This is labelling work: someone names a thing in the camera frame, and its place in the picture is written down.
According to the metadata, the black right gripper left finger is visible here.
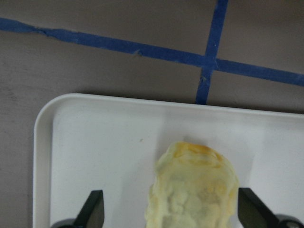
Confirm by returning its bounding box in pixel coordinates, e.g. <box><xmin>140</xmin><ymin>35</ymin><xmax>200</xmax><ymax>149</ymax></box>
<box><xmin>51</xmin><ymin>190</ymin><xmax>105</xmax><ymax>228</ymax></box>

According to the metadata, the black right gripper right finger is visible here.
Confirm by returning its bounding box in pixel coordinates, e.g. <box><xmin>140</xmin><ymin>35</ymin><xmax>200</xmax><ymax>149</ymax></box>
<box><xmin>237</xmin><ymin>188</ymin><xmax>304</xmax><ymax>228</ymax></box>

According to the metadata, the yellow bread loaf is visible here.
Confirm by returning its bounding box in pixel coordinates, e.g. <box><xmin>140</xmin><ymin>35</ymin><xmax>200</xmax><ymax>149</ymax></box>
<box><xmin>145</xmin><ymin>142</ymin><xmax>239</xmax><ymax>228</ymax></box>

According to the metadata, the white rectangular tray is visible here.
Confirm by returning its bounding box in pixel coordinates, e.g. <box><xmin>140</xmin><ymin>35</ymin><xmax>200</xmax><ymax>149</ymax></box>
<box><xmin>32</xmin><ymin>94</ymin><xmax>304</xmax><ymax>228</ymax></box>

